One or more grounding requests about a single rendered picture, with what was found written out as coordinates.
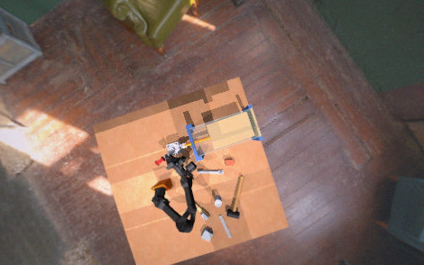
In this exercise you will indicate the black-headed hammer with wooden handle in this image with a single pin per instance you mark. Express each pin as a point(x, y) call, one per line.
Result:
point(233, 213)

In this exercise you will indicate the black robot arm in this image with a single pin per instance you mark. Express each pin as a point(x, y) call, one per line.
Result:
point(183, 224)

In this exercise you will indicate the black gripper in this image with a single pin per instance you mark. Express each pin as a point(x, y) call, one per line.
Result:
point(171, 163)

